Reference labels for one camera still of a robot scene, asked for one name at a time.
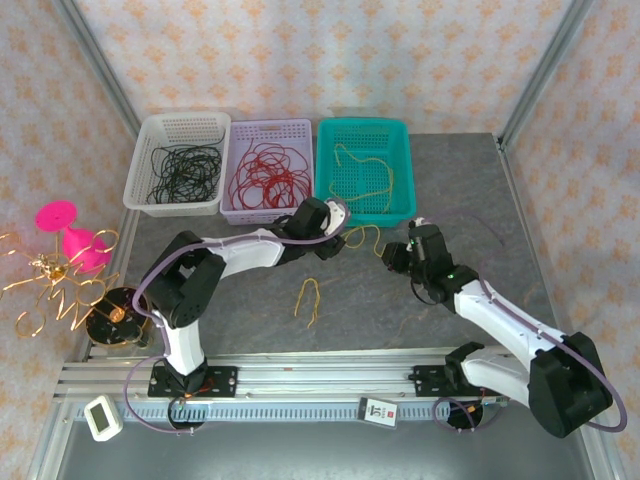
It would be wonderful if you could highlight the pink plastic goblet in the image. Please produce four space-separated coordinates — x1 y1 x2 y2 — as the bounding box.
34 199 112 275

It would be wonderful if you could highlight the yellow cable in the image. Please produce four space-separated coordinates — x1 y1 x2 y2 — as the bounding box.
344 224 389 256
328 143 396 215
293 278 322 330

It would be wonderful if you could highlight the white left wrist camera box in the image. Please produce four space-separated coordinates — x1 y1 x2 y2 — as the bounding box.
322 197 353 237

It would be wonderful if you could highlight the aluminium frame post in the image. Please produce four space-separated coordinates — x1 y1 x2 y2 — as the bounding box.
52 0 146 141
499 0 596 146

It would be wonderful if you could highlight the white plastic basket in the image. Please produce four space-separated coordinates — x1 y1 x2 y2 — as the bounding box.
122 111 232 219

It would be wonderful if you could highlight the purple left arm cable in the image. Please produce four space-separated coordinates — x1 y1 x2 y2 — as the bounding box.
122 197 351 436

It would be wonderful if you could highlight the round black gold tin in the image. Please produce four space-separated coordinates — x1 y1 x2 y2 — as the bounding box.
84 285 153 349

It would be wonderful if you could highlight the gold wire ornament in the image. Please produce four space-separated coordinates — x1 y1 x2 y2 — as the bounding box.
0 229 121 339

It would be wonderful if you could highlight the slotted grey cable duct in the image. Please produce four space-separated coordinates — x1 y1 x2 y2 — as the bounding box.
74 403 506 424

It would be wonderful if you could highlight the white digital timer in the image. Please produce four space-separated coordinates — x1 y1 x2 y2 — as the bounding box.
83 394 125 442

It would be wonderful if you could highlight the white label card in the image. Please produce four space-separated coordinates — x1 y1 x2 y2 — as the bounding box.
357 396 400 430

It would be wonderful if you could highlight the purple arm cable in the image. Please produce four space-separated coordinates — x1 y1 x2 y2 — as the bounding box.
122 197 351 436
419 209 629 434

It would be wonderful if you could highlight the lavender plastic basket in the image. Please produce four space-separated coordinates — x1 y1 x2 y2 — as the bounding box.
218 118 316 226

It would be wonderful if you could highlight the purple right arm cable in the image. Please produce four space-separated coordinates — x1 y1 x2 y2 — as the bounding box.
419 209 629 434

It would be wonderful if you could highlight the black cable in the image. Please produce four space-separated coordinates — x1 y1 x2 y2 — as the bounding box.
149 142 224 204

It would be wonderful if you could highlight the teal plastic basket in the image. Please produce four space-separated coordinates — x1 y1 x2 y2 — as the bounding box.
314 117 419 229

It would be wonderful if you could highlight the pile of red cables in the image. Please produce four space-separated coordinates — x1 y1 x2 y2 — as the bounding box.
227 141 312 211

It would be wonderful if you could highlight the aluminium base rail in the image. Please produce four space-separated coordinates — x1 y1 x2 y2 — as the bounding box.
53 352 601 401

